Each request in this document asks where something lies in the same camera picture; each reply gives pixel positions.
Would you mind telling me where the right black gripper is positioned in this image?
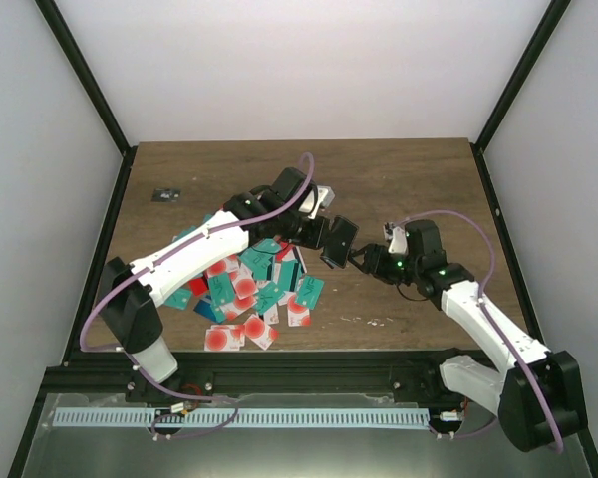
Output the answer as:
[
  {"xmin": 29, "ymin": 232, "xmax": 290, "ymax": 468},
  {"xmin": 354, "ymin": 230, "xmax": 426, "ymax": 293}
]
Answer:
[{"xmin": 349, "ymin": 243, "xmax": 422, "ymax": 286}]

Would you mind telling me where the black card holder wallet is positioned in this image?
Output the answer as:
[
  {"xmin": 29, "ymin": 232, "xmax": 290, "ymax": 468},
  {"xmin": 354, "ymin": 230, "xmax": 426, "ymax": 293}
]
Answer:
[{"xmin": 320, "ymin": 215, "xmax": 359, "ymax": 269}]

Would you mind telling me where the white red circle card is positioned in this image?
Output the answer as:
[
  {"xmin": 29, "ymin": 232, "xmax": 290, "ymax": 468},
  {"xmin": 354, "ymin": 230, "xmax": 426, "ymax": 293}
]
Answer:
[
  {"xmin": 243, "ymin": 315, "xmax": 278, "ymax": 350},
  {"xmin": 286, "ymin": 294, "xmax": 311, "ymax": 327},
  {"xmin": 204, "ymin": 325, "xmax": 245, "ymax": 352}
]

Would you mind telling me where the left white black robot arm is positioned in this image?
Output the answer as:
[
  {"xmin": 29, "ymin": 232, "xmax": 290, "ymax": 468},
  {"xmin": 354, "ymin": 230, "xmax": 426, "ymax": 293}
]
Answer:
[{"xmin": 94, "ymin": 167, "xmax": 335, "ymax": 402}]

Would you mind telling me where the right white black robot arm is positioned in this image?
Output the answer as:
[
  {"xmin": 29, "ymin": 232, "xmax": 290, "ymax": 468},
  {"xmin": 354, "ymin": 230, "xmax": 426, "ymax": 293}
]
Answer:
[{"xmin": 348, "ymin": 219, "xmax": 588, "ymax": 452}]

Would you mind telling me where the teal VIP card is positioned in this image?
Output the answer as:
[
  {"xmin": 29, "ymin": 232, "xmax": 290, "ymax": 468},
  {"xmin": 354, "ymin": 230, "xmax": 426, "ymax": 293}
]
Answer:
[{"xmin": 295, "ymin": 275, "xmax": 325, "ymax": 310}]

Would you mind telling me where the teal card centre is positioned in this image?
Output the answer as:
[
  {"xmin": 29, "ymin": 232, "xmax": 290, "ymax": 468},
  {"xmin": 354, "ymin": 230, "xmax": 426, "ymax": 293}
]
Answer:
[{"xmin": 239, "ymin": 239, "xmax": 281, "ymax": 271}]

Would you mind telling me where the blue card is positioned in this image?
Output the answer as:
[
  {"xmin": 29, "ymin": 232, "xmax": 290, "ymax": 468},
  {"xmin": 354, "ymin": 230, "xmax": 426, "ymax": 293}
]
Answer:
[{"xmin": 193, "ymin": 298, "xmax": 220, "ymax": 324}]

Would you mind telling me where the teal card lower left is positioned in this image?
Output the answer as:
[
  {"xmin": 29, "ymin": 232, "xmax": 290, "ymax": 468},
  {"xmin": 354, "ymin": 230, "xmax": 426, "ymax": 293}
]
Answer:
[{"xmin": 163, "ymin": 288, "xmax": 193, "ymax": 310}]

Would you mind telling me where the small black tag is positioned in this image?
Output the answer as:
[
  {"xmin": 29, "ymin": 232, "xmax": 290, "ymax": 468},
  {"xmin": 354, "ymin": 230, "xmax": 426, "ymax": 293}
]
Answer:
[{"xmin": 151, "ymin": 188, "xmax": 181, "ymax": 202}]

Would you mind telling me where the light blue slotted strip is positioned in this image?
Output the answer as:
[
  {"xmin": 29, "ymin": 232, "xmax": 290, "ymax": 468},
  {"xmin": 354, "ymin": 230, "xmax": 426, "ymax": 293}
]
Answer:
[{"xmin": 52, "ymin": 407, "xmax": 430, "ymax": 430}]

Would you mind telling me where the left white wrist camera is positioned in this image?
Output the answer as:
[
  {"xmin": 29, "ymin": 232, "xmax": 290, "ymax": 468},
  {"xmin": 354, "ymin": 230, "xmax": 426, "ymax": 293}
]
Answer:
[{"xmin": 299, "ymin": 185, "xmax": 335, "ymax": 219}]

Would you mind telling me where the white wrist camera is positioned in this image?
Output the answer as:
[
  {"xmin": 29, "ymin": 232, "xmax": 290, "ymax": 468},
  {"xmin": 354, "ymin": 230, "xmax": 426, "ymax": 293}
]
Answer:
[
  {"xmin": 383, "ymin": 222, "xmax": 408, "ymax": 255},
  {"xmin": 299, "ymin": 185, "xmax": 335, "ymax": 219}
]

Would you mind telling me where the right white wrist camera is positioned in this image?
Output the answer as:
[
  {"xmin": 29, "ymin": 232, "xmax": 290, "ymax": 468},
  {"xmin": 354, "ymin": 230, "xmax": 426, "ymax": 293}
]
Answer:
[{"xmin": 383, "ymin": 222, "xmax": 408, "ymax": 255}]

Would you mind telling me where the black front rail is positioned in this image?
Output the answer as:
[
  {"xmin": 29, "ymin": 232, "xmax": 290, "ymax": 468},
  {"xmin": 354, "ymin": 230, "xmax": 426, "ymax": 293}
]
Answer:
[{"xmin": 41, "ymin": 348, "xmax": 463, "ymax": 403}]

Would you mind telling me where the right black frame post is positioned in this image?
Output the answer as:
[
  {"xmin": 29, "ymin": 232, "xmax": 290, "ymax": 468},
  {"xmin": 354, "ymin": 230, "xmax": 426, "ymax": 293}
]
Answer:
[{"xmin": 472, "ymin": 0, "xmax": 573, "ymax": 150}]

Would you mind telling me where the black frame post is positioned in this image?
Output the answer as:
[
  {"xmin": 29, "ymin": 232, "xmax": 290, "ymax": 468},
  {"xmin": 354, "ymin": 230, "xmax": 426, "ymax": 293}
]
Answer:
[
  {"xmin": 33, "ymin": 0, "xmax": 132, "ymax": 155},
  {"xmin": 472, "ymin": 0, "xmax": 573, "ymax": 150}
]

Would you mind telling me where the left black frame post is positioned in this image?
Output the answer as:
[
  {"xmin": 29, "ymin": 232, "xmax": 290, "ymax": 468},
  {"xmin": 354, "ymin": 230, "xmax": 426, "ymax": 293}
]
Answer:
[{"xmin": 33, "ymin": 0, "xmax": 132, "ymax": 155}]

